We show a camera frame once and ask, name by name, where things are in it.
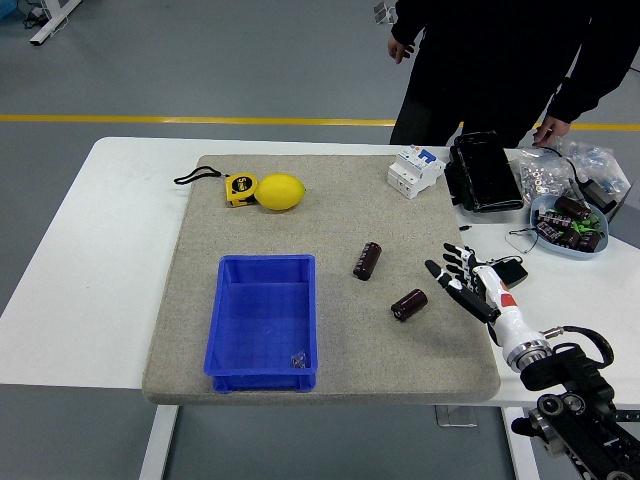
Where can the grey-brown mat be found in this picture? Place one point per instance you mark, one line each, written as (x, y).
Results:
(325, 225)

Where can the black case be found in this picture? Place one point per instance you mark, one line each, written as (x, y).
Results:
(485, 170)

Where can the white background table frame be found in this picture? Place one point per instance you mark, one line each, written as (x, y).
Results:
(52, 22)

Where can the blue background object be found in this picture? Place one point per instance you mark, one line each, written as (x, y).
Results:
(7, 9)

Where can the yellow tape measure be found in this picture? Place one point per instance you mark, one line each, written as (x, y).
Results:
(240, 190)

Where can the green plastic connectors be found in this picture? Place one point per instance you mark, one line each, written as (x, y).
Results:
(586, 226)

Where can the clear bag of blue parts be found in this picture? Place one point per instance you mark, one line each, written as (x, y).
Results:
(595, 155)

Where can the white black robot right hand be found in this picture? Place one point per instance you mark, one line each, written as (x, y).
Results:
(505, 310)

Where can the person's left hand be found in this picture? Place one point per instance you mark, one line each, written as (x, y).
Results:
(552, 127)

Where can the white blue circuit breaker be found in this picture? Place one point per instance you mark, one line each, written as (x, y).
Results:
(412, 172)

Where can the clear bag of washers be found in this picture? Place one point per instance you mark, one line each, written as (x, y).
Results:
(537, 175)

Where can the person's right hand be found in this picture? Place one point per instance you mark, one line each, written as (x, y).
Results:
(398, 49)

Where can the flat black power adapter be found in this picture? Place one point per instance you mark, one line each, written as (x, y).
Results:
(512, 272)

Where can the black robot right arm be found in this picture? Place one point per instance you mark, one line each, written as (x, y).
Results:
(565, 365)

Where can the white floor object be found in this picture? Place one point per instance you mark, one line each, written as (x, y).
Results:
(384, 12)

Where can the light blue bowl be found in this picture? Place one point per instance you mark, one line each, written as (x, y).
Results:
(575, 254)

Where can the metal table bracket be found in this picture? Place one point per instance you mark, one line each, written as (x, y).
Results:
(455, 417)

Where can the yellow lemon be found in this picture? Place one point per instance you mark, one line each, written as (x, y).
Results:
(280, 192)

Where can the white table leg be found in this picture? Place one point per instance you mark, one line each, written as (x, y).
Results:
(160, 440)
(520, 445)

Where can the person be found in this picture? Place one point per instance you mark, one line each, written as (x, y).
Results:
(500, 60)

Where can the small bag of screws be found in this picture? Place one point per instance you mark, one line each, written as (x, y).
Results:
(298, 360)

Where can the blue plastic box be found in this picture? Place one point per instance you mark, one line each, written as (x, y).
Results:
(260, 320)

